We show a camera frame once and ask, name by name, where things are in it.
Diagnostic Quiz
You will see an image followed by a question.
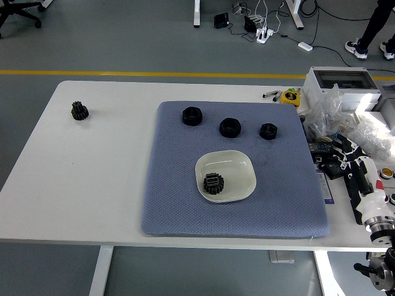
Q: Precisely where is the white square dish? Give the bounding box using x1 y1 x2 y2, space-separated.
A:
194 149 257 204

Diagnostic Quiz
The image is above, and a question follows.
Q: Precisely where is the upright black power adapter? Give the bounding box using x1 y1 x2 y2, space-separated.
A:
243 15 257 33

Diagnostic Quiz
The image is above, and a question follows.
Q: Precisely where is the clear plastic parts bag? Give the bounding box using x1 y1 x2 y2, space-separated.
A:
304 83 351 146

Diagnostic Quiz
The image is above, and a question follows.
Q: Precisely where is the person in dark trousers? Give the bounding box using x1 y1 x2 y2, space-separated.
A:
344 0 395 60

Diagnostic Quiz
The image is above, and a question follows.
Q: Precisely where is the white table leg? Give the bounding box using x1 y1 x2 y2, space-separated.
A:
89 246 114 296
314 250 346 296

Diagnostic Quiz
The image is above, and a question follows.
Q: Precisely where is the white push-button control box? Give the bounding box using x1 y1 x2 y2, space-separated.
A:
375 166 395 216

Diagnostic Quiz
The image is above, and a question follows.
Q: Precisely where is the grey under-table bracket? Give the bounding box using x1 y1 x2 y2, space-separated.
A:
268 250 296 264

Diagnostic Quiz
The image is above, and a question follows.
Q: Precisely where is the white power strip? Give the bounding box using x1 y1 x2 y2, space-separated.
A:
256 27 275 44

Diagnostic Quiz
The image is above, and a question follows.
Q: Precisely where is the blue-grey quilted mat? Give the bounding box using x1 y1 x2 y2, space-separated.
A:
141 101 331 238

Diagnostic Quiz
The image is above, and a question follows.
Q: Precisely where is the small black hex nut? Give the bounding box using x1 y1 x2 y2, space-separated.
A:
259 123 279 141

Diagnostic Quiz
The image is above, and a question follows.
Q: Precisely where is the large black gear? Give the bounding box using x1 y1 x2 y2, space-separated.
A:
202 177 225 196

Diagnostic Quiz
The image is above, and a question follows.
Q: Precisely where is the black floor cable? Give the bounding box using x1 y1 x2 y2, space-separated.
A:
311 45 354 68

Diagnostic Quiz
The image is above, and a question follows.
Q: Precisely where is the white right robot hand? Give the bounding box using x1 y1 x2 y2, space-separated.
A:
335 133 390 224

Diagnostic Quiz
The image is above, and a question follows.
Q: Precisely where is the white desk leg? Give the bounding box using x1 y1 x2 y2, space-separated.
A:
285 0 305 31
193 0 203 29

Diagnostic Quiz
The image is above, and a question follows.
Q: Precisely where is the black office chair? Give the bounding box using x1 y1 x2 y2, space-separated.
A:
0 0 43 38

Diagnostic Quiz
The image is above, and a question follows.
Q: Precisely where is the flat black power adapter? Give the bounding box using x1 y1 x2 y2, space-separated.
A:
214 12 230 29

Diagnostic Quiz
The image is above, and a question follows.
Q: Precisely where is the bubble wrap bag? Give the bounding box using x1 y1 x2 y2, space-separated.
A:
348 115 395 161

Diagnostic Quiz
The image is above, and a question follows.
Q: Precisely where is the black stacked double gear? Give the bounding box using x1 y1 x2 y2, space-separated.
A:
71 101 89 121

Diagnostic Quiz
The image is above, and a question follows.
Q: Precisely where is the purple printed card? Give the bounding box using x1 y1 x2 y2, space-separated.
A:
314 171 336 206

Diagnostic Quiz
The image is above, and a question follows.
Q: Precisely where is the black stand base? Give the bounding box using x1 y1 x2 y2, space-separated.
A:
347 184 367 225

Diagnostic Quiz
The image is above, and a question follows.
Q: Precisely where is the large black hex nut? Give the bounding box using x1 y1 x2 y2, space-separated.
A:
219 117 242 138
181 106 203 126

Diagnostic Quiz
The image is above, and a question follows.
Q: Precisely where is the black digital display module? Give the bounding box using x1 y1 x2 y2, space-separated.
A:
309 141 335 154

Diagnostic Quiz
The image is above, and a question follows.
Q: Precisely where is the yellow tape measure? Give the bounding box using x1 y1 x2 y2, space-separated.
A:
280 88 302 107

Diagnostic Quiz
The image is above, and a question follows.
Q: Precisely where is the grey electrical enclosure box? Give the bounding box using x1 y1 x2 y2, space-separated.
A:
301 66 382 115

